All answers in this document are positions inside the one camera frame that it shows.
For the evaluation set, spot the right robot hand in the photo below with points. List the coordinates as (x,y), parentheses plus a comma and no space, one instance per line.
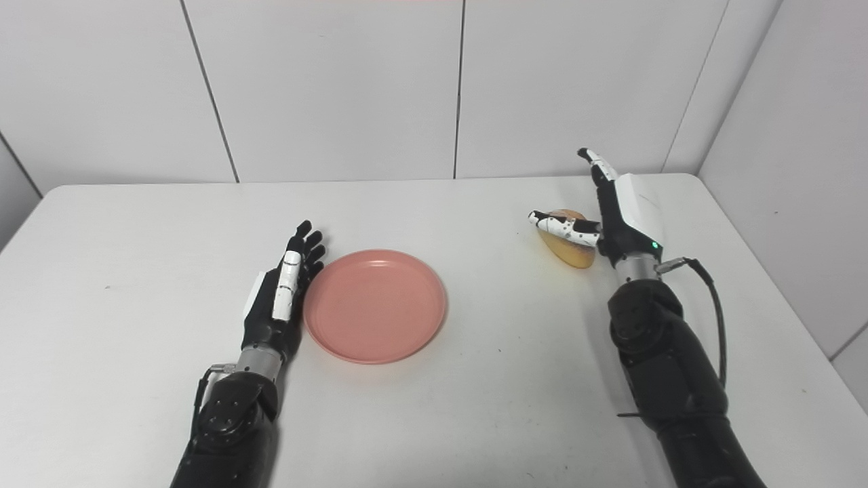
(620,217)

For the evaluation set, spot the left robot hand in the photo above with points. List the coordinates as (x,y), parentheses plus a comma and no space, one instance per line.
(281,298)

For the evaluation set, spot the golden bread roll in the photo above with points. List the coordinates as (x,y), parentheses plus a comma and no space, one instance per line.
(573,249)

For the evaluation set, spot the pink plastic plate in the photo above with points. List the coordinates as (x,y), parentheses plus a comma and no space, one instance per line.
(375,306)

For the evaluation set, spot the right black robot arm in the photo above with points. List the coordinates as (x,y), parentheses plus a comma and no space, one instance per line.
(678,379)

